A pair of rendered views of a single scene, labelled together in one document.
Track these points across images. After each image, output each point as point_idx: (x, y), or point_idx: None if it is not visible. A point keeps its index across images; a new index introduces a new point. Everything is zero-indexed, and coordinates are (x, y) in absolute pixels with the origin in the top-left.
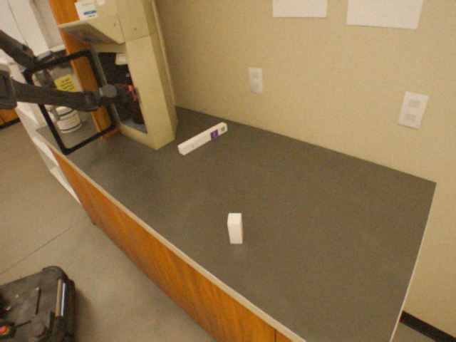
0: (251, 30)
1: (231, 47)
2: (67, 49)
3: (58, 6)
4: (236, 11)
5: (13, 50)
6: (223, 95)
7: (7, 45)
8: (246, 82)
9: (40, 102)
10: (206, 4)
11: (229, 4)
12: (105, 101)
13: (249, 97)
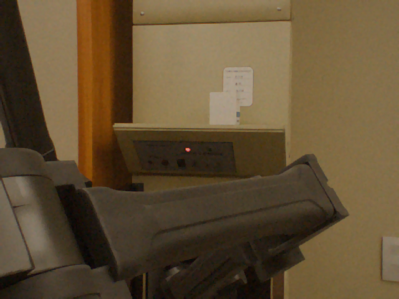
0: (393, 178)
1: (345, 203)
2: (87, 177)
3: (97, 88)
4: (363, 148)
5: (47, 154)
6: (310, 291)
7: (41, 141)
8: (373, 263)
9: (230, 276)
10: (298, 133)
11: (350, 137)
12: (222, 293)
13: (376, 291)
